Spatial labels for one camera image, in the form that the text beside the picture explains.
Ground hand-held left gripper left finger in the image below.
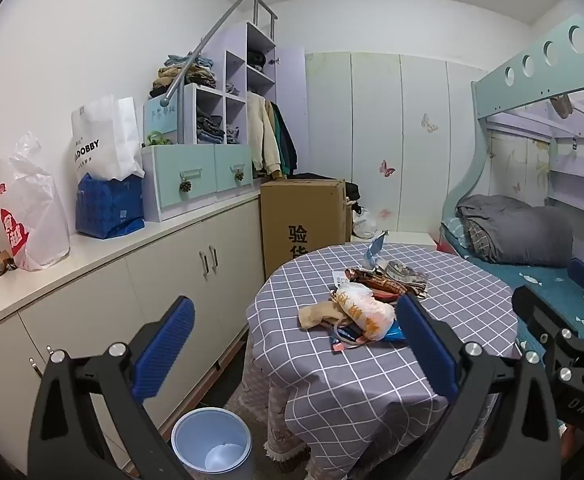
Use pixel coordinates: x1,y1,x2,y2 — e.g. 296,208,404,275
26,296,196,480

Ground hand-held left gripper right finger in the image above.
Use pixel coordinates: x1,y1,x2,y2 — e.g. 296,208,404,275
394,292,563,480

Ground small blue white packet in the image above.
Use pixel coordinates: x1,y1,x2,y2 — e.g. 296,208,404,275
383,320,411,344

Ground grey printed wrapper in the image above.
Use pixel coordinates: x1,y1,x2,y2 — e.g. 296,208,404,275
382,260,429,301

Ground dark brown snack wrapper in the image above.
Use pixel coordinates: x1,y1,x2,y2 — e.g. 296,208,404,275
344,267,408,302

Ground pale blue plastic waste bin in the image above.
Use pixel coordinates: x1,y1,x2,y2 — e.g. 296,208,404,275
171,407,254,480

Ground tall blue white wrapper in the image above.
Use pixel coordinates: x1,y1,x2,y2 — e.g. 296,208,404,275
363,231,390,272

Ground beige paper bag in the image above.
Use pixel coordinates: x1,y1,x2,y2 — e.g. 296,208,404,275
298,302,353,332

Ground teal candy print bedsheet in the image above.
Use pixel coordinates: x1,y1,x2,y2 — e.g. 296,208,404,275
442,217,584,358

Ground grey checked tablecloth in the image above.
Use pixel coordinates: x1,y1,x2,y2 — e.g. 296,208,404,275
245,241,520,476

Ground long white low cabinet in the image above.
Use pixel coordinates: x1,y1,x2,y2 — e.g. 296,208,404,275
0,187,268,473

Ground grey duvet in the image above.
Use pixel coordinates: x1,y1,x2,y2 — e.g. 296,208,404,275
456,194,574,266

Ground white low board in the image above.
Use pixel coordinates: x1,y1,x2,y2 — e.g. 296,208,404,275
352,230,440,249

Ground white crumpled plastic bag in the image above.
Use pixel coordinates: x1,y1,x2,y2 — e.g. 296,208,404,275
352,207,378,240

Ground beige fringed table skirt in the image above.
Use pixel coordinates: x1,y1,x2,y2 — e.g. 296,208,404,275
264,380,323,475

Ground blue woven bag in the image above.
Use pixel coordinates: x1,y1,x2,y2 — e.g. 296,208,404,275
75,173,145,239

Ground brown hanging cloth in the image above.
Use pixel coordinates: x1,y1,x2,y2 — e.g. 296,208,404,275
549,92,575,119

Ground brown cardboard box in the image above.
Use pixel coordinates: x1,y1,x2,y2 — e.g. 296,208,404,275
259,178,352,273

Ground white plastic bag red print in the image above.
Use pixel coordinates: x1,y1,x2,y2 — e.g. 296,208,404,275
0,131,71,272

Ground narrow teal drawer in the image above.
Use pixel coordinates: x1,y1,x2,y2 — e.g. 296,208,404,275
215,144,253,192

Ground teal bunk bed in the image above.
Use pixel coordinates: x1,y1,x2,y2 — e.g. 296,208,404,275
437,12,584,361

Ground white paper shopping bag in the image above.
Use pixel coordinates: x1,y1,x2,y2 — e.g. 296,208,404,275
70,94,145,181

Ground pale blue storage box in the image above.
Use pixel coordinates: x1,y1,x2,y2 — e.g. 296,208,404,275
144,96,185,146

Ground cream hanging jacket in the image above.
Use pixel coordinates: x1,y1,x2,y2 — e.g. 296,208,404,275
246,91,281,181

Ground dark green hanging jackets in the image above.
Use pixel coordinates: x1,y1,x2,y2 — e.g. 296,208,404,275
269,101,299,179

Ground white wardrobe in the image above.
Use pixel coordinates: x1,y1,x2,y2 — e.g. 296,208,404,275
304,51,488,236

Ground pile of folded clothes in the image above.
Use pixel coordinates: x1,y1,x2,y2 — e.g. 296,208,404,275
149,52,218,98

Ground grey metal handrail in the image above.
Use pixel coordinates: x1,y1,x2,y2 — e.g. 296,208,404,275
164,0,279,106

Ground purple stair shelf unit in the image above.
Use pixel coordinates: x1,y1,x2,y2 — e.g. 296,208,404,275
141,21,307,223

